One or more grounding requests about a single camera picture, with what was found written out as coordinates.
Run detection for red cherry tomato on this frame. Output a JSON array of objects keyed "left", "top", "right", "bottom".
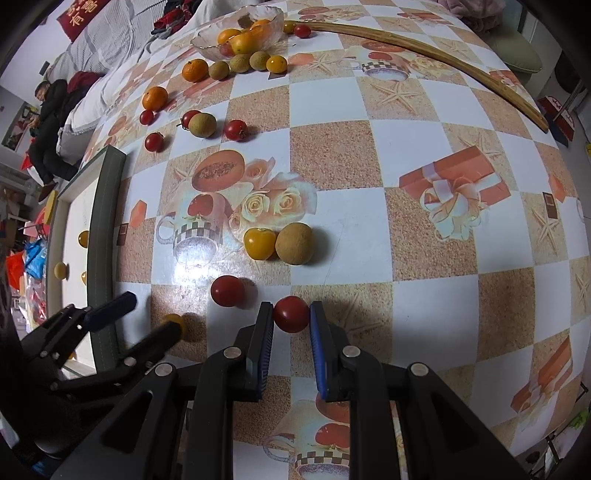
[
  {"left": 273, "top": 296, "right": 310, "bottom": 334},
  {"left": 211, "top": 275, "right": 245, "bottom": 307}
]

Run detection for brown longan fruit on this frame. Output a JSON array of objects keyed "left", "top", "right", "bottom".
[{"left": 276, "top": 222, "right": 315, "bottom": 265}]

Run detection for yellow tomato beside tray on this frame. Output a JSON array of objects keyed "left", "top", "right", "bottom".
[{"left": 162, "top": 313, "right": 188, "bottom": 340}]

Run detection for yellow tomato in tray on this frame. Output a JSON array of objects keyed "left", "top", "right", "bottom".
[{"left": 78, "top": 230, "right": 89, "bottom": 248}]

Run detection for white tray with green rim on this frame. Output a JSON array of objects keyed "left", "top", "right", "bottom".
[{"left": 45, "top": 145, "right": 129, "bottom": 372}]

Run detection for yellow tomato table centre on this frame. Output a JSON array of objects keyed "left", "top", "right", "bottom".
[{"left": 243, "top": 228, "right": 276, "bottom": 261}]

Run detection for seated person in black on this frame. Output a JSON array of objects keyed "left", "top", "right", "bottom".
[{"left": 28, "top": 79, "right": 89, "bottom": 199}]

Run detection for red tomato near tray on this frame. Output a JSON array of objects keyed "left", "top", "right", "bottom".
[{"left": 144, "top": 132, "right": 165, "bottom": 153}]

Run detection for red tomato below tangerine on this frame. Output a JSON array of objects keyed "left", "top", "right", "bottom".
[{"left": 139, "top": 110, "right": 155, "bottom": 126}]

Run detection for longan in table middle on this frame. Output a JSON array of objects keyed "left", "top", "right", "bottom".
[{"left": 188, "top": 112, "right": 217, "bottom": 138}]

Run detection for red tomato with stem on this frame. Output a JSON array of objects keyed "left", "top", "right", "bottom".
[{"left": 177, "top": 109, "right": 199, "bottom": 130}]

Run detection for orange tangerine left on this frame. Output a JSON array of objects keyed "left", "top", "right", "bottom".
[{"left": 141, "top": 86, "right": 169, "bottom": 112}]

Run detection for red tomato right of longan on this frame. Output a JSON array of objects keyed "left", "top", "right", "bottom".
[{"left": 224, "top": 120, "right": 249, "bottom": 141}]

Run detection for orange tangerine near bowl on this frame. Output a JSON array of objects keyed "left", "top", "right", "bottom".
[{"left": 181, "top": 59, "right": 209, "bottom": 83}]

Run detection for longan beside bowl left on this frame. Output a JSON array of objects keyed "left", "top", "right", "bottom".
[{"left": 208, "top": 61, "right": 230, "bottom": 81}]

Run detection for longan beside bowl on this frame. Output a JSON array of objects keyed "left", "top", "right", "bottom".
[
  {"left": 228, "top": 54, "right": 250, "bottom": 74},
  {"left": 249, "top": 51, "right": 270, "bottom": 72},
  {"left": 208, "top": 61, "right": 230, "bottom": 81}
]

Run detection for white grey bedding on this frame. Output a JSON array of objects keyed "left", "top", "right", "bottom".
[{"left": 46, "top": 1, "right": 252, "bottom": 164}]

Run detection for longan beside bowl middle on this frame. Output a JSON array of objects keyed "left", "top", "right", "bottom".
[{"left": 228, "top": 54, "right": 250, "bottom": 74}]

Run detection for yellow tomato near longans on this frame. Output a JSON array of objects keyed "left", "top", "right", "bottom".
[{"left": 266, "top": 55, "right": 288, "bottom": 75}]

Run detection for longan beside bowl right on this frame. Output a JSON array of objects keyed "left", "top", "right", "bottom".
[{"left": 249, "top": 51, "right": 270, "bottom": 72}]

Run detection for yellow fruit in bowl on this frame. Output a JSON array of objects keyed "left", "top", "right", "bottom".
[{"left": 228, "top": 31, "right": 260, "bottom": 55}]

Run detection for tangerine in bowl left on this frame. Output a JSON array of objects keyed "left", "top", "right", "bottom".
[{"left": 217, "top": 28, "right": 242, "bottom": 45}]

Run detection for tangerine in bowl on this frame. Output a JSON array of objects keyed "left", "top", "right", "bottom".
[
  {"left": 217, "top": 28, "right": 242, "bottom": 45},
  {"left": 249, "top": 19, "right": 271, "bottom": 37}
]

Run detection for long wooden stick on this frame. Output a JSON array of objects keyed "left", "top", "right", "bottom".
[{"left": 287, "top": 19, "right": 551, "bottom": 134}]

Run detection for red clothes on bed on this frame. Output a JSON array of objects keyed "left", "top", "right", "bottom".
[{"left": 151, "top": 0, "right": 201, "bottom": 36}]

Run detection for red tomato by stick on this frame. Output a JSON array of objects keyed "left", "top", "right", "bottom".
[{"left": 294, "top": 24, "right": 311, "bottom": 39}]

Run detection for tangerine in bowl right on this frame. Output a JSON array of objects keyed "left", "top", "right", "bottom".
[{"left": 249, "top": 19, "right": 271, "bottom": 37}]

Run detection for glass fruit bowl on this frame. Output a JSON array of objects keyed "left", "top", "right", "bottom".
[{"left": 190, "top": 4, "right": 284, "bottom": 61}]

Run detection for pink blanket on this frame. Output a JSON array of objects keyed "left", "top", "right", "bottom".
[{"left": 437, "top": 0, "right": 506, "bottom": 20}]

